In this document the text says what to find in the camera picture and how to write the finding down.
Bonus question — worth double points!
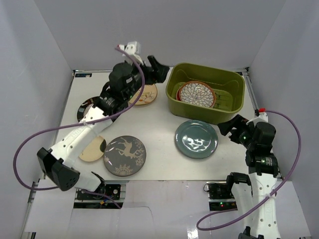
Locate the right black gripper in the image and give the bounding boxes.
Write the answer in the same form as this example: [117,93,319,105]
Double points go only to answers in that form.
[217,115,256,150]

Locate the red and teal flower plate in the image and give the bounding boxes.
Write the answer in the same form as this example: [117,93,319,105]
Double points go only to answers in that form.
[176,87,181,101]

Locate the white petal pattern bowl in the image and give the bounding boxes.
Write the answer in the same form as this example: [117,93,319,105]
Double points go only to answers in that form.
[177,81,216,108]

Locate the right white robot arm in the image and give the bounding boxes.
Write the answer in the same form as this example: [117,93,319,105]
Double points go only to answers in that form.
[217,115,281,239]

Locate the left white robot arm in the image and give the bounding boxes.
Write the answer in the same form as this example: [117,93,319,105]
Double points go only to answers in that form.
[37,55,169,199]

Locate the olive green plastic bin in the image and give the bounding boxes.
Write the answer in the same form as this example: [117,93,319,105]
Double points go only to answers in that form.
[165,63,245,124]

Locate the beige bird branch plate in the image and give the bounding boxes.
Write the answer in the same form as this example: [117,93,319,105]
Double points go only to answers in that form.
[135,84,158,106]

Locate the grey-blue glazed plate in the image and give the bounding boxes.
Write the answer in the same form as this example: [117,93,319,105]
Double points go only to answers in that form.
[174,120,218,160]

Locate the black rimmed striped plate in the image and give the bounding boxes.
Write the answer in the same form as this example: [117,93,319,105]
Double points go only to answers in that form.
[77,96,99,122]

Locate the grey reindeer snowflake plate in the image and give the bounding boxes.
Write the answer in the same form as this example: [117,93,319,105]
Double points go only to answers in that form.
[103,135,147,177]

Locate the cream plate with dark patch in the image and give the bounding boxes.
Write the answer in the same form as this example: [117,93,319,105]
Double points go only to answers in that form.
[79,136,107,162]

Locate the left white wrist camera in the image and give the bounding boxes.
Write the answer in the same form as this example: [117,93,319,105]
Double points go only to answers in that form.
[118,41,144,65]

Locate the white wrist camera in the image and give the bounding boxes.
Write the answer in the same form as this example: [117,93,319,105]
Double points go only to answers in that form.
[246,108,269,125]
[118,41,144,65]

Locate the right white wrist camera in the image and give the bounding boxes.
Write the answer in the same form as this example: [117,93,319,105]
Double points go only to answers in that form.
[246,108,269,125]

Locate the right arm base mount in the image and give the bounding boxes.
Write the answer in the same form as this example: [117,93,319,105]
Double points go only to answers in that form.
[203,182,237,211]

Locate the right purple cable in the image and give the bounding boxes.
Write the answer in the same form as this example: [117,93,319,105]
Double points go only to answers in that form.
[196,110,302,231]

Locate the purple cable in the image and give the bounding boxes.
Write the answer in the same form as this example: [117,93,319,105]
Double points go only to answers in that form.
[12,47,146,209]
[196,110,302,231]

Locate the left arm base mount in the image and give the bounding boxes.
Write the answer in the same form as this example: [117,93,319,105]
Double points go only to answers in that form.
[73,183,123,209]

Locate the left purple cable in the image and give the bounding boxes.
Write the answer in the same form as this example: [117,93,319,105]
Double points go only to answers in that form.
[12,47,146,209]

